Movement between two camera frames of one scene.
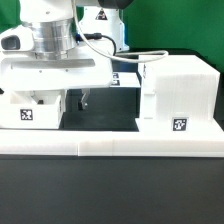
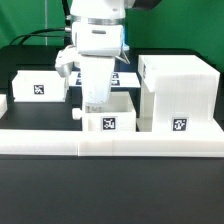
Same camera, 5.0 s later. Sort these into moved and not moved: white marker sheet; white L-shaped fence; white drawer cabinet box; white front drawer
Moved: white front drawer
Not moved: white L-shaped fence; white marker sheet; white drawer cabinet box
